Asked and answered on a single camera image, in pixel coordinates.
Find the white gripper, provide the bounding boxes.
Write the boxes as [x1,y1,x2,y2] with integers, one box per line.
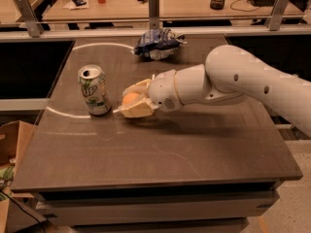
[119,70,184,118]

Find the orange fruit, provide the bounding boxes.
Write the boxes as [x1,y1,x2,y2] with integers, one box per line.
[122,92,140,106]

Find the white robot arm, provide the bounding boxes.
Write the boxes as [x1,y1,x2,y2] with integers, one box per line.
[118,45,311,136]

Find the green 7up can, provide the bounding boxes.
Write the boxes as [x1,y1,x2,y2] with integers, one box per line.
[78,65,112,116]

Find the blue crumpled chip bag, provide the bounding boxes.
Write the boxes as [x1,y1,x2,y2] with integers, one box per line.
[132,28,185,60]

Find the cardboard box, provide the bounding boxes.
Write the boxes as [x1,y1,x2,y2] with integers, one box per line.
[0,120,45,233]

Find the metal rail with brackets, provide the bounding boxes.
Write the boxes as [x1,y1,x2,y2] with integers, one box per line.
[0,0,311,35]

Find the black cable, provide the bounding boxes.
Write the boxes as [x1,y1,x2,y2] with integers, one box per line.
[229,0,261,13]

